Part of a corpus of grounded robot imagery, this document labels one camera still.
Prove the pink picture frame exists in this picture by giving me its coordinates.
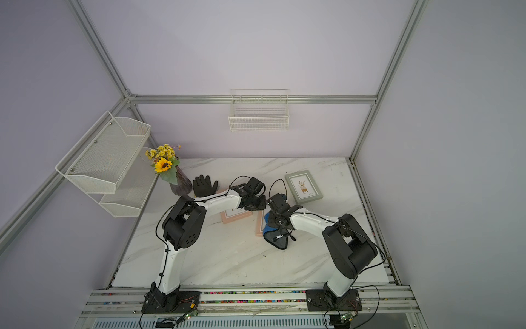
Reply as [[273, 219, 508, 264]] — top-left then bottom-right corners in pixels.
[[255, 211, 266, 237], [220, 208, 253, 224]]

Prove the blue microfibre cloth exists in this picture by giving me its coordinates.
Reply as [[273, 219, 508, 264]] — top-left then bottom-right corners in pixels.
[[263, 211, 290, 250]]

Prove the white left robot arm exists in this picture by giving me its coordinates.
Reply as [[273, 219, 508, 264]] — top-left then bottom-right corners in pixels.
[[147, 175, 266, 312]]

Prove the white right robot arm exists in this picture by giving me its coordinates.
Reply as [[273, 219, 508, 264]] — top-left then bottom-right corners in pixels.
[[263, 193, 379, 298]]

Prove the black yellow work glove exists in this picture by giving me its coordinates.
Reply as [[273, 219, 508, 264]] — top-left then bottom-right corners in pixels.
[[193, 175, 219, 197]]

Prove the dark glass vase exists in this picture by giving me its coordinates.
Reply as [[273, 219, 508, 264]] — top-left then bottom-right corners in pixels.
[[169, 168, 193, 196]]

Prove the sunflower bouquet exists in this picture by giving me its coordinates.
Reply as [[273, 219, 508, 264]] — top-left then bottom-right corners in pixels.
[[145, 144, 180, 185]]

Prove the green picture frame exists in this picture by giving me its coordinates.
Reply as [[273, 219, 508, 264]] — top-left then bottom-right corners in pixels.
[[285, 170, 323, 205]]

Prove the white wire wall basket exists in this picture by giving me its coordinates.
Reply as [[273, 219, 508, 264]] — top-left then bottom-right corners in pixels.
[[228, 89, 290, 132]]

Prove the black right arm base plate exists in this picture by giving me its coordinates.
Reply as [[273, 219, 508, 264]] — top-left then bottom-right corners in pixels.
[[305, 283, 362, 312]]

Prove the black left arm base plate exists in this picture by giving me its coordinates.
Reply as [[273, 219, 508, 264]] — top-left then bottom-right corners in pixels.
[[141, 282, 201, 314]]

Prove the white mesh wall shelf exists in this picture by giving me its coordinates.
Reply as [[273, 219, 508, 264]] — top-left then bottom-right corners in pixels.
[[56, 112, 156, 217]]

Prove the aluminium front rail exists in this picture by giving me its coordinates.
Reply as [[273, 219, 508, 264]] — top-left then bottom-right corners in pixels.
[[75, 285, 427, 328]]

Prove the aluminium enclosure frame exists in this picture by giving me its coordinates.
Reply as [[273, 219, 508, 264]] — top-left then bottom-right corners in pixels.
[[0, 0, 430, 285]]

